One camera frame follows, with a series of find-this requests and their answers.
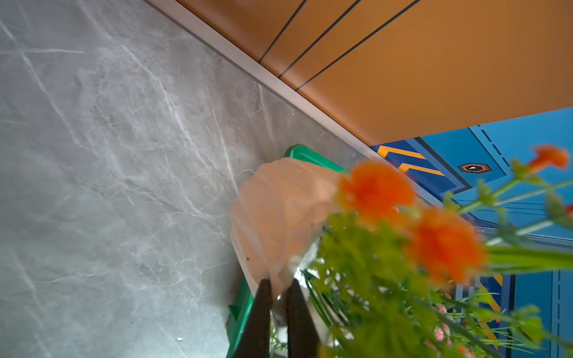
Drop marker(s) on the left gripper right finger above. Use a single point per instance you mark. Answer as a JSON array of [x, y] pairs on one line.
[[303, 339]]

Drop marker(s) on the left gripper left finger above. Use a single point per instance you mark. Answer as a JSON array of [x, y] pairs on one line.
[[255, 340]]

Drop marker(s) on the red flower pot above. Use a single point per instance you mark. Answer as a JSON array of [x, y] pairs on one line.
[[368, 253]]

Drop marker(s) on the pink flower pot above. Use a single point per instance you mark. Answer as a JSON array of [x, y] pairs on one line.
[[452, 331]]

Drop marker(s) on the green plastic storage tray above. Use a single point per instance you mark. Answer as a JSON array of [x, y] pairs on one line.
[[240, 309]]

